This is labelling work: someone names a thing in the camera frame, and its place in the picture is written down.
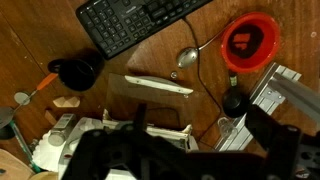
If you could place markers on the black mug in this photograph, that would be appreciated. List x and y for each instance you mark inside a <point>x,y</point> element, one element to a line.
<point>78,73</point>

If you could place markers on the brown wooden block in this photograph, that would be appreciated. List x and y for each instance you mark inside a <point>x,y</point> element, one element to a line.
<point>50,117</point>

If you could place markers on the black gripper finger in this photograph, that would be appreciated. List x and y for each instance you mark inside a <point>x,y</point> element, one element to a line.
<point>138,116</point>
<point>143,116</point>

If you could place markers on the small round metal disc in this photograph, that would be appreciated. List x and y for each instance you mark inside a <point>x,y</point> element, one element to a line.
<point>21,98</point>

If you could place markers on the small clear plastic cup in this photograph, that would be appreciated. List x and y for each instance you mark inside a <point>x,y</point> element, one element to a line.
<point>227,127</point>

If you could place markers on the white toaster oven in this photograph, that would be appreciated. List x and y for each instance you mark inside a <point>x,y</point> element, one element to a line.
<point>156,100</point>

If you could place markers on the black measuring cup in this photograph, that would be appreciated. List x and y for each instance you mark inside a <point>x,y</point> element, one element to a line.
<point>235,101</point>

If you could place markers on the glass salt shaker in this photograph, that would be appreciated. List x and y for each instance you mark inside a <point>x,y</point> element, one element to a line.
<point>61,128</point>

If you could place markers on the red plastic bowl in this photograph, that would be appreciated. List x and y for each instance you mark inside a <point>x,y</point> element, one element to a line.
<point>270,50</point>

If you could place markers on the light wooden block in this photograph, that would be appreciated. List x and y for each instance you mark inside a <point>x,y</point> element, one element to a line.
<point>66,101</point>

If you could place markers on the small silver bolt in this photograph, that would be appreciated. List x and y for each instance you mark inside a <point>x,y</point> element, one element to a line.
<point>173,74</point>

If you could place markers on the silver metal spoon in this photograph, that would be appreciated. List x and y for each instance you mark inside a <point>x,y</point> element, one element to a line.
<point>186,57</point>

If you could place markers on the teal marker pen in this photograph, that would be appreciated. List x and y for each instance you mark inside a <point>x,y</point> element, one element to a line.
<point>21,143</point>

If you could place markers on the white coffee filters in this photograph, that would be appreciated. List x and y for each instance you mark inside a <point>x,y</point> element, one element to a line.
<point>45,155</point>

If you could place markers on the black computer keyboard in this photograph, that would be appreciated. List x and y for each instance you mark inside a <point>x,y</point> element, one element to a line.
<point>126,23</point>

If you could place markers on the aluminium camera post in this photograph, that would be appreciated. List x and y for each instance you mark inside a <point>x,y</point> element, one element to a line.
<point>270,96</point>

